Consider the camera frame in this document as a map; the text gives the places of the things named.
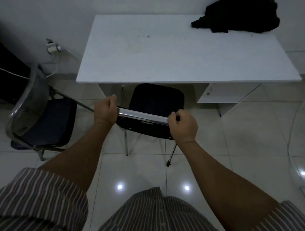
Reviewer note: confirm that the person's right forearm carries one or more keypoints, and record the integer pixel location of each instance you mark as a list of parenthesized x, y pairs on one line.
[(221, 180)]

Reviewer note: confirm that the black cloth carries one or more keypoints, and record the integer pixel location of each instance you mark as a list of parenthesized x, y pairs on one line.
[(240, 16)]

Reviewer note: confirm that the black cabinet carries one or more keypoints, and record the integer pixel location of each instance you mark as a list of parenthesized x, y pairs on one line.
[(12, 81)]

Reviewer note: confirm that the black chair with clear backrest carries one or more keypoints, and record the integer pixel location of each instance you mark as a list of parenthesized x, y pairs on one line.
[(47, 119)]

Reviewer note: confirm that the person's left thumb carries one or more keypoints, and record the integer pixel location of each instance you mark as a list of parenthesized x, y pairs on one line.
[(113, 100)]

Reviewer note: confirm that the black chair with chrome backrest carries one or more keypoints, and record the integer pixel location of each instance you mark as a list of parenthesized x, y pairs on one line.
[(154, 101)]

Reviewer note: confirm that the person's right hand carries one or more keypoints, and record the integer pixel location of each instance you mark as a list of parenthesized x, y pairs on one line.
[(184, 127)]

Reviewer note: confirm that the person's right thumb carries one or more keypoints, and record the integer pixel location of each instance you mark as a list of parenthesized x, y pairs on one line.
[(173, 118)]

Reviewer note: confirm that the striped shirt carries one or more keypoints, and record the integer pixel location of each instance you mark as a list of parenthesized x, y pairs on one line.
[(152, 210)]

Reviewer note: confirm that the grey wall socket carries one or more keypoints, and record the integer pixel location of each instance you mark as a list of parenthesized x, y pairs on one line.
[(49, 41)]

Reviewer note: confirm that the person's left forearm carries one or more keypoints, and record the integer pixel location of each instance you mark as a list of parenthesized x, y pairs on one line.
[(78, 154)]

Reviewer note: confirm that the white charger plug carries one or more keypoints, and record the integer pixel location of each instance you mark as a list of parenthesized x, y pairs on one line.
[(53, 49)]

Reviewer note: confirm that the white desk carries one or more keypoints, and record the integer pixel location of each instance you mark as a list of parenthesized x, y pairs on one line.
[(181, 52)]

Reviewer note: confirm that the person's left hand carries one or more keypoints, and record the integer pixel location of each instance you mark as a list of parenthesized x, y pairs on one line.
[(104, 113)]

